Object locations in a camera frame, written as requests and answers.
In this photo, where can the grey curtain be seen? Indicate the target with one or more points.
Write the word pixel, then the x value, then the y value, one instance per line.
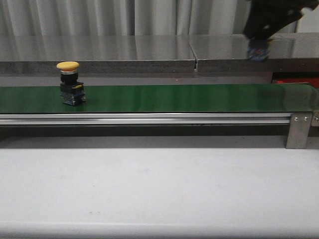
pixel 122 17

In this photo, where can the aluminium conveyor side rail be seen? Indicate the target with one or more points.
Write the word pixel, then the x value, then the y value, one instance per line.
pixel 143 118

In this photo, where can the grey counter left slab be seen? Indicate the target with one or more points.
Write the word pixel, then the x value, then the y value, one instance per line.
pixel 39 55

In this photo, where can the grey counter right slab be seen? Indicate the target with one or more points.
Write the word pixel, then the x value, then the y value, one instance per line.
pixel 287 52

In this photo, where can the yellow mushroom push button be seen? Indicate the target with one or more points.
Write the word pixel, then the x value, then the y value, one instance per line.
pixel 72 91

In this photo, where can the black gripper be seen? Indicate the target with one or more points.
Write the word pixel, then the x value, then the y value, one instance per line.
pixel 267 17

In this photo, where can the green conveyor belt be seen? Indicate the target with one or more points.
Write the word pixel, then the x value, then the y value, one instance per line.
pixel 232 98

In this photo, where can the steel conveyor support bracket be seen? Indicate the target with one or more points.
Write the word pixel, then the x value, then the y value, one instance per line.
pixel 300 124

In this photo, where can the grey counter slab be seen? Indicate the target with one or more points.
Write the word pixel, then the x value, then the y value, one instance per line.
pixel 39 55
pixel 287 52

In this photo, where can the red plastic tray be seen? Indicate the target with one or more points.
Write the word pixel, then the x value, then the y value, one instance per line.
pixel 311 81

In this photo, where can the steel end bracket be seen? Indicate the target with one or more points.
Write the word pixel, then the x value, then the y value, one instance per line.
pixel 314 129

